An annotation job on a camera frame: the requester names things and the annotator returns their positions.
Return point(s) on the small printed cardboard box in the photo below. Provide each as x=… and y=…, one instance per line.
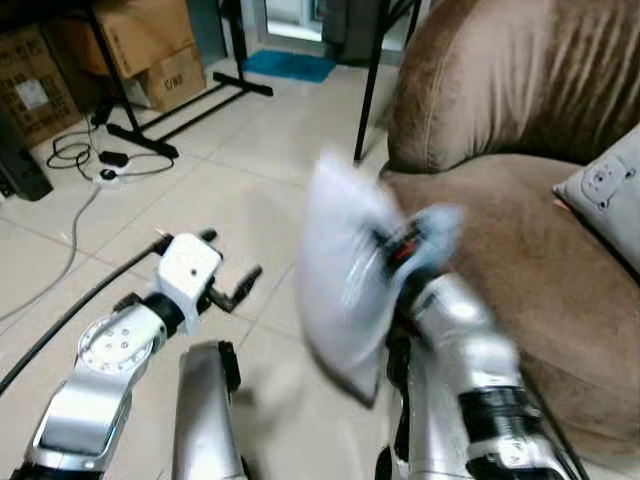
x=175, y=82

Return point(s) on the large plain cardboard box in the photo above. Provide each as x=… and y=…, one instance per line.
x=140, y=30

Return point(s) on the blue floor mat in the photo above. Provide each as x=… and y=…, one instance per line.
x=288, y=66

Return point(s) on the white power strip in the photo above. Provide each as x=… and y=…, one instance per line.
x=109, y=175

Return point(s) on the labelled cardboard box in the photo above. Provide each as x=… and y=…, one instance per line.
x=35, y=95

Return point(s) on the silver robot leg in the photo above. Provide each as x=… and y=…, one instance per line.
x=205, y=410

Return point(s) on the black box-shaped device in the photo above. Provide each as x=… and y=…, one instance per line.
x=22, y=165

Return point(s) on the brown fabric sofa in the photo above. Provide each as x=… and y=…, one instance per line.
x=520, y=90

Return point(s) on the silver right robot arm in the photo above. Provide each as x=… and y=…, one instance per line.
x=470, y=350

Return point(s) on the black metal rack frame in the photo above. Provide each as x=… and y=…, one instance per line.
x=140, y=135

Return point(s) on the black slanted stand leg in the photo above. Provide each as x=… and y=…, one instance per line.
x=368, y=90

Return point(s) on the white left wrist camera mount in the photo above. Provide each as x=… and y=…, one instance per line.
x=188, y=268

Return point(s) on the plain white pillow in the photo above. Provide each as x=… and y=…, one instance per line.
x=340, y=270

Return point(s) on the black power adapter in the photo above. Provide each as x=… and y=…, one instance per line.
x=114, y=158

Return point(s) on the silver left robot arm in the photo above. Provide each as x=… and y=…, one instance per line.
x=100, y=370

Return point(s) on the grey bear print pillow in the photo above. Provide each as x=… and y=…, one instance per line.
x=610, y=195

